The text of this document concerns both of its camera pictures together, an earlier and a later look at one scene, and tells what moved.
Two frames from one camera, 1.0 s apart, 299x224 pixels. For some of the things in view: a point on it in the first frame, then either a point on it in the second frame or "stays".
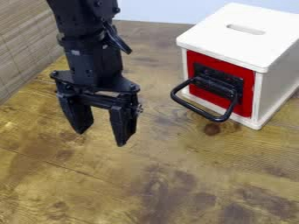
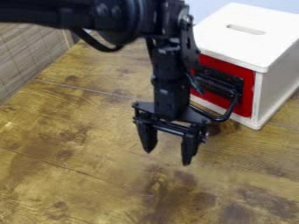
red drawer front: (245, 107) stays
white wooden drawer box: (253, 36) stays
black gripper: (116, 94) to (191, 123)
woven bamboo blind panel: (31, 45) stays
